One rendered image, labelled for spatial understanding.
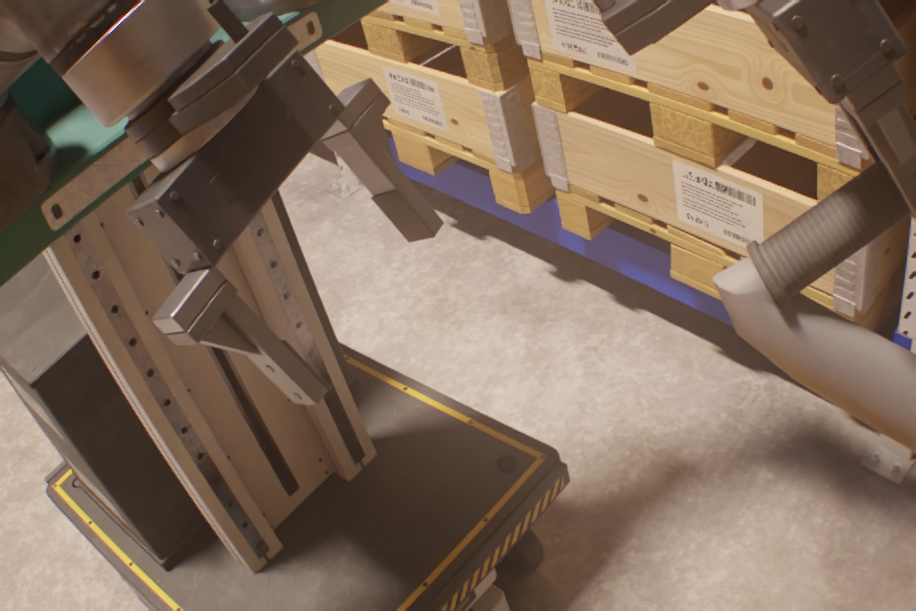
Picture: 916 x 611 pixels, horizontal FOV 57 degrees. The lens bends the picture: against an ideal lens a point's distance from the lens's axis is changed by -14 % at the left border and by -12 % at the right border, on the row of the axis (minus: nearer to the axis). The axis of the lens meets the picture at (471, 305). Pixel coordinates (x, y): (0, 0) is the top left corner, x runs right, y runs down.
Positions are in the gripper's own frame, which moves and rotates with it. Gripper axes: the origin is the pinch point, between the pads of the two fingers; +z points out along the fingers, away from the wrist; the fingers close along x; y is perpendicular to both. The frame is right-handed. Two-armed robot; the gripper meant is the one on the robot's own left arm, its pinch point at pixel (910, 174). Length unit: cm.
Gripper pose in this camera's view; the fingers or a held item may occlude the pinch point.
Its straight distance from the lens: 52.1
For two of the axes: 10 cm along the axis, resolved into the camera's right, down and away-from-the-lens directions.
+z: 6.4, 7.2, 2.8
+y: 7.6, -5.4, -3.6
